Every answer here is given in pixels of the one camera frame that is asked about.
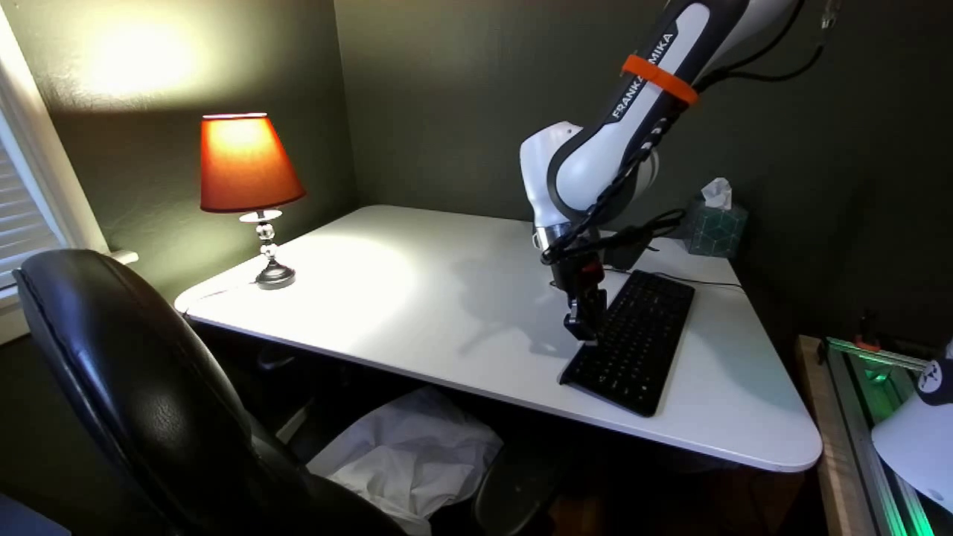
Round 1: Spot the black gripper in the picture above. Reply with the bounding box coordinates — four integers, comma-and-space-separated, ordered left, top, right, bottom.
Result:
547, 238, 610, 347

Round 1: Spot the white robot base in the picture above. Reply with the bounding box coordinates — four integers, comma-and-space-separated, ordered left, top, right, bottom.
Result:
870, 341, 953, 517

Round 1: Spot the black computer keyboard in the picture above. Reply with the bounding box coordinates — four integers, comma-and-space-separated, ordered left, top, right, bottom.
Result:
556, 268, 696, 421

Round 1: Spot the teal tissue box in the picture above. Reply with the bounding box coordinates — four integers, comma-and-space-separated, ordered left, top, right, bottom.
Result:
680, 177, 750, 263

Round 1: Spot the wooden robot platform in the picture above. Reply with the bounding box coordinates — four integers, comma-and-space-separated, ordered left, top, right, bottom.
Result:
791, 335, 953, 536

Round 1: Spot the orange black clamp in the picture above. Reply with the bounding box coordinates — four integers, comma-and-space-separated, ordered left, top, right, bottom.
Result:
853, 319, 918, 365

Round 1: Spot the orange shade table lamp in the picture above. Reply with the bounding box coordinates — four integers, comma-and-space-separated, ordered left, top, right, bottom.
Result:
196, 112, 308, 292

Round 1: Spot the black office chair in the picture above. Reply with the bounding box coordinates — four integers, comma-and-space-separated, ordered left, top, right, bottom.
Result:
10, 247, 570, 536

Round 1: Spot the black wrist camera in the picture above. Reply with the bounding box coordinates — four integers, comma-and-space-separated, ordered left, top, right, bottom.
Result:
602, 231, 653, 277

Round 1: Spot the orange strap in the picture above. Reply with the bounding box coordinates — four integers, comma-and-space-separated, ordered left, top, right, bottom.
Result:
620, 51, 701, 109

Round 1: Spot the aluminium profile frame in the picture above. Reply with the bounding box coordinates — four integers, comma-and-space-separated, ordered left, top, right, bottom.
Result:
820, 335, 942, 536

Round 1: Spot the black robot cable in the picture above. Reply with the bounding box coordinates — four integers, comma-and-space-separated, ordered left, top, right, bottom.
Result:
713, 0, 841, 91

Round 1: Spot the white window frame with blinds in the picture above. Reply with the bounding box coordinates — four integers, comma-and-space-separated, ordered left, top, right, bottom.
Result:
0, 9, 111, 347

